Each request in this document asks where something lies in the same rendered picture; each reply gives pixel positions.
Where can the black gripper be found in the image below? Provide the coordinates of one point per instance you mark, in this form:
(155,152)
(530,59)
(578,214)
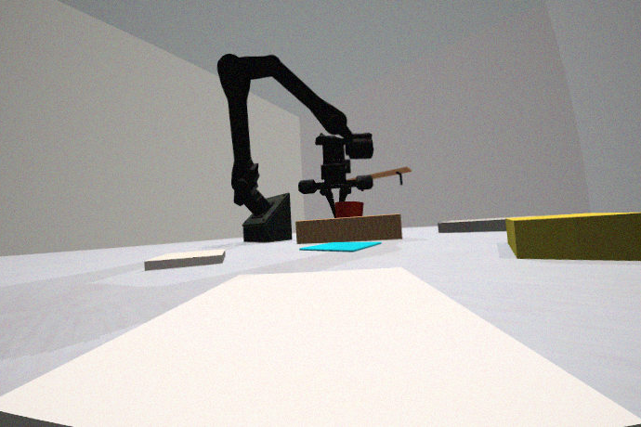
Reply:
(310,186)

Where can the cream flat block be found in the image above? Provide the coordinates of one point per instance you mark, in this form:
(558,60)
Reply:
(487,225)

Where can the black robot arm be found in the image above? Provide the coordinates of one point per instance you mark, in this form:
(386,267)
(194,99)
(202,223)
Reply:
(235,77)

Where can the red cup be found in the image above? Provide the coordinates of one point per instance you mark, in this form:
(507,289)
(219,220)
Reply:
(348,209)

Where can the brown wooden block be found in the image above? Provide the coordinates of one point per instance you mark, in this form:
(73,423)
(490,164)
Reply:
(349,229)

